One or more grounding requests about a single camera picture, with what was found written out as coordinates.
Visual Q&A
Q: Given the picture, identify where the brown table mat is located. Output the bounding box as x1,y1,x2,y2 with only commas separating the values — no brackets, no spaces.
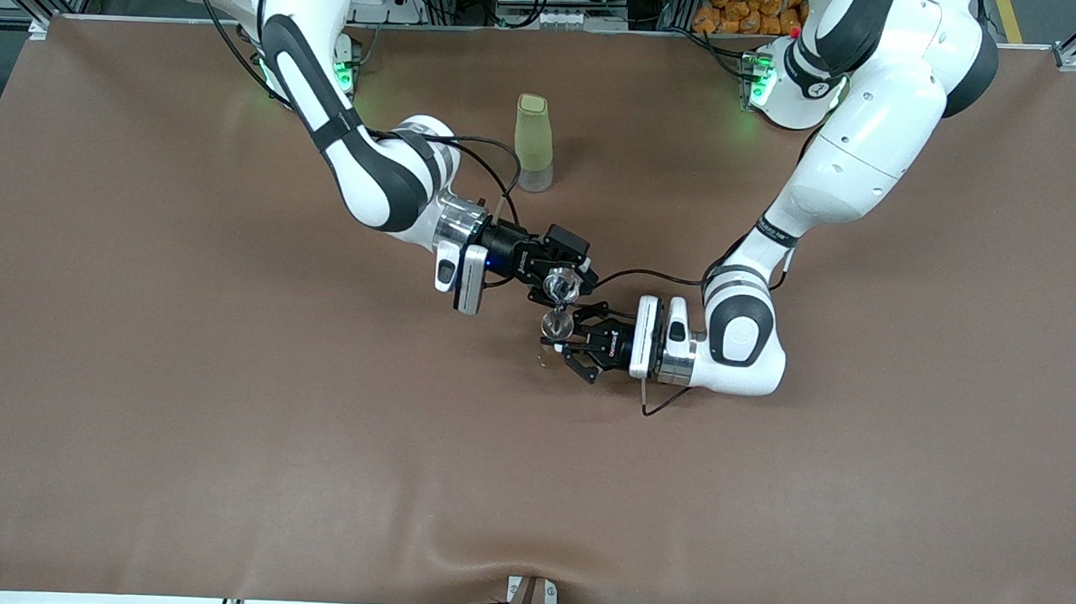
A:
0,2,1076,604

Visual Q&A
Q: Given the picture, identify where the frosted green tall bottle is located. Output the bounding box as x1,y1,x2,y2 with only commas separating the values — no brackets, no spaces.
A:
512,93,558,195

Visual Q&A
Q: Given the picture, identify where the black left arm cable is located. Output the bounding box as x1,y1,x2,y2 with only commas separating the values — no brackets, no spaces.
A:
588,232,796,423

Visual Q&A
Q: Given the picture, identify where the steel double cone jigger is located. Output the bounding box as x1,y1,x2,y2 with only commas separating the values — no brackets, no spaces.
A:
539,305,578,348

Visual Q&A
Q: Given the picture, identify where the clear glass measuring cup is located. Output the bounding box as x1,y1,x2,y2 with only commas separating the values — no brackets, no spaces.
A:
543,268,584,307

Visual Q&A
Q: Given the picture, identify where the orange snack bags pile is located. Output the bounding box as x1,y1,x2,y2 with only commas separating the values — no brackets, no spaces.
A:
692,0,816,39

